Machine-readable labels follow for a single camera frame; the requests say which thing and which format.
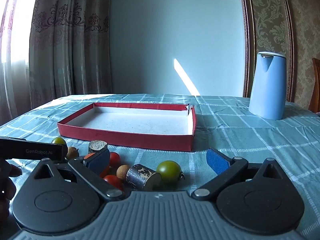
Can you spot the green tomato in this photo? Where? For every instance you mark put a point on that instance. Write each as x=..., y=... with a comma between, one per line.
x=168, y=171
x=58, y=140

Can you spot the blue kettle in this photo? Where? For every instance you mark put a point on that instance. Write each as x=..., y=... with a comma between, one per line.
x=267, y=92

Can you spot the brown longan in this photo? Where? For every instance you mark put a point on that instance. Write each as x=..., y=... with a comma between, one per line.
x=123, y=172
x=72, y=152

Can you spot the person's left hand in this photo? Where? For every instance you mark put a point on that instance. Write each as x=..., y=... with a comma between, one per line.
x=5, y=187

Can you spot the red cardboard box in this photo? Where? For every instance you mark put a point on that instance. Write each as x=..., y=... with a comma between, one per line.
x=125, y=138

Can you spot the patterned brown curtain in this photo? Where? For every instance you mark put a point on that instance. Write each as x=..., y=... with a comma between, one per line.
x=75, y=55

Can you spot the red cherry tomato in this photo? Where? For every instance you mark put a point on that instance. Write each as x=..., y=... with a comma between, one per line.
x=112, y=180
x=104, y=172
x=115, y=158

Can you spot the sheer white curtain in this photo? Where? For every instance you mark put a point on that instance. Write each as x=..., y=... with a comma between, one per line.
x=12, y=55

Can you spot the teal checked tablecloth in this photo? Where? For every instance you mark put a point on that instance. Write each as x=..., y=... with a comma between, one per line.
x=250, y=142

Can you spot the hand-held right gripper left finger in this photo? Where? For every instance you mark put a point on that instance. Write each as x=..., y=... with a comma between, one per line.
x=98, y=160

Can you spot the wooden wall frame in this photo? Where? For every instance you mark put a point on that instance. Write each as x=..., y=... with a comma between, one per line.
x=248, y=55

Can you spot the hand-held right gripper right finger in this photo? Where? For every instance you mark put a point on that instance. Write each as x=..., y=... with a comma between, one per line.
x=217, y=161

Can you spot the wooden chair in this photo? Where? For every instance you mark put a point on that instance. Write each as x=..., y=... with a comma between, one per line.
x=315, y=85

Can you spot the orange mandarin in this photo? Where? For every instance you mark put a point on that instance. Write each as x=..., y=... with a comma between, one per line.
x=88, y=156

